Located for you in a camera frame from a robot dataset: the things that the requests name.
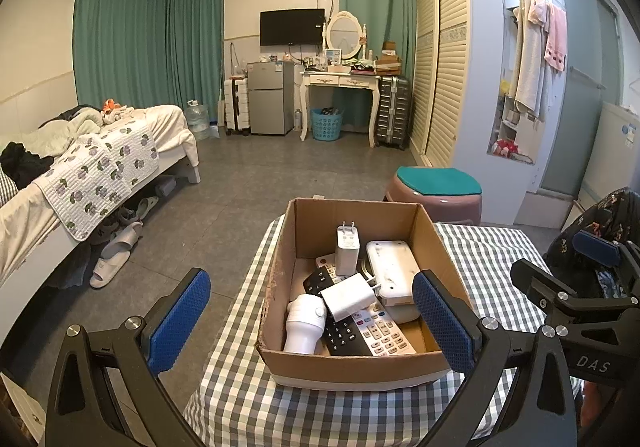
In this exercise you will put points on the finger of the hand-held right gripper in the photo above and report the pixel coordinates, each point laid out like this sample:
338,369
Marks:
540,284
595,247

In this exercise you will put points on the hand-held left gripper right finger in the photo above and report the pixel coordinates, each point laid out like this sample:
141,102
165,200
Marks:
442,322

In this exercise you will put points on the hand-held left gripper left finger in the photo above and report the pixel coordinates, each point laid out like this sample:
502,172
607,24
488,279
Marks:
177,322

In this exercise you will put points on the white earbuds case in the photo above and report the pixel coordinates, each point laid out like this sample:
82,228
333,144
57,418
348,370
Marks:
402,313

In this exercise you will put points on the white router with rubber feet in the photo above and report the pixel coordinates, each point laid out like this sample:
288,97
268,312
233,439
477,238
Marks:
392,269

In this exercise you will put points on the black remote control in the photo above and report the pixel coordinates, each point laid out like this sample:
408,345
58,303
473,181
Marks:
345,339

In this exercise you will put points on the white square charger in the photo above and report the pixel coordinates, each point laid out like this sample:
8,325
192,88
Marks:
345,299

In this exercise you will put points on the brown cardboard box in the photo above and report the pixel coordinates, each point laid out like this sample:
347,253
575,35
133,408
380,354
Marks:
350,369

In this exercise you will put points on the white charger with prongs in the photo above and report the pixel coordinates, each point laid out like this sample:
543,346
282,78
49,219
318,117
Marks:
348,247

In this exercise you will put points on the white cylindrical device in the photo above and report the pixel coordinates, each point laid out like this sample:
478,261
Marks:
302,327

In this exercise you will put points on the black printed jacket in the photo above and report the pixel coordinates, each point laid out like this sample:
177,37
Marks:
610,212

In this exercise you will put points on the white slipper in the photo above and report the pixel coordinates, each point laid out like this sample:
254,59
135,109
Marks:
124,237
110,269

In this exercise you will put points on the white appliance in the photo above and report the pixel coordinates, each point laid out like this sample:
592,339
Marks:
615,152

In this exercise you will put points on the grey checked tablecloth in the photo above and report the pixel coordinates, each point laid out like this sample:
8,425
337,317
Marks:
250,402

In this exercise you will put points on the pink plastic stool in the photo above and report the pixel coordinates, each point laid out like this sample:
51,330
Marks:
440,207

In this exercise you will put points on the green slipper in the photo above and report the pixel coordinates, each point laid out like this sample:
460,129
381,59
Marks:
146,208

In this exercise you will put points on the red packet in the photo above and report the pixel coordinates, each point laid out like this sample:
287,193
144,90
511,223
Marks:
506,148

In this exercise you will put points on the teal seat cushion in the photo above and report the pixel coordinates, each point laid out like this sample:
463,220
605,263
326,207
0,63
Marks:
440,181

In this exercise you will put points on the white flower-print quilt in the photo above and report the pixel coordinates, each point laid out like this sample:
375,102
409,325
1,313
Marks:
95,177

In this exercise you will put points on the white hanging towel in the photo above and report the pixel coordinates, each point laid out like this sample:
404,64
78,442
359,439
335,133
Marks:
530,67

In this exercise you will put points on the bed with cream sheet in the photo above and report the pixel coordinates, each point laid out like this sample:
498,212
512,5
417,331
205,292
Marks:
170,127

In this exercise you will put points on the frosted glass door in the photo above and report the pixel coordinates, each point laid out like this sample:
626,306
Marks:
580,52

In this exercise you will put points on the clear water jug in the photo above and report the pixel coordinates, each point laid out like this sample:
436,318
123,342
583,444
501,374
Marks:
197,122

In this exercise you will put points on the pink hanging towel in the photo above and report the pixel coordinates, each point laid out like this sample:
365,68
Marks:
555,42

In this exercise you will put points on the dark ribbed suitcase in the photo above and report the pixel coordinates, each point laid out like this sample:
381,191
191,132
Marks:
392,114

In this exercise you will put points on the grey checked pillow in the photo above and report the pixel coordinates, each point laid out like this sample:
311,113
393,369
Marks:
7,189

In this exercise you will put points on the black cloth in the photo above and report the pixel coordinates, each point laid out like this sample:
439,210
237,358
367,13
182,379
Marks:
25,164

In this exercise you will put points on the pale green duvet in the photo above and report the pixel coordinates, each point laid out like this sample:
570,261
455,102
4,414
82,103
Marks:
75,127

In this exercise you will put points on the white suitcase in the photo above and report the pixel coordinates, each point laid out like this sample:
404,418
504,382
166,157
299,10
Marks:
236,107

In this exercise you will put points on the orange plush toy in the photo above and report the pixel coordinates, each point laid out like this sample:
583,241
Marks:
110,105

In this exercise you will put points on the blue laundry basket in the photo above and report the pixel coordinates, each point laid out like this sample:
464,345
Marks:
327,125

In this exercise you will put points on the grey mini fridge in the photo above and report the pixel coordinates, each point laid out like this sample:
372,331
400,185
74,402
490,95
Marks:
270,99

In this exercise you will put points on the cream louvered wardrobe doors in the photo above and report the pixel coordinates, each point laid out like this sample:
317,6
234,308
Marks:
445,52

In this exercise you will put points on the white dressing table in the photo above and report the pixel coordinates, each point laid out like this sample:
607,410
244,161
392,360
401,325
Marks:
340,81

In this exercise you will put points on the stack of brown boxes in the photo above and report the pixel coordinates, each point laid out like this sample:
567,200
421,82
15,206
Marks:
388,61

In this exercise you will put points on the wide green curtain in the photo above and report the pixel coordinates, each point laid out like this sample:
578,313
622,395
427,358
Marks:
125,32

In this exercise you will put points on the oval white mirror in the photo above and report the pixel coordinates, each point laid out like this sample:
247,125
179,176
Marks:
345,32

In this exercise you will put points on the small photo frame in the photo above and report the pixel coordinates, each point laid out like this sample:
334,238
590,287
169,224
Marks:
334,55

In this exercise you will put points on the black wall television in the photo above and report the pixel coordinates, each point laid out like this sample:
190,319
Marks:
292,27

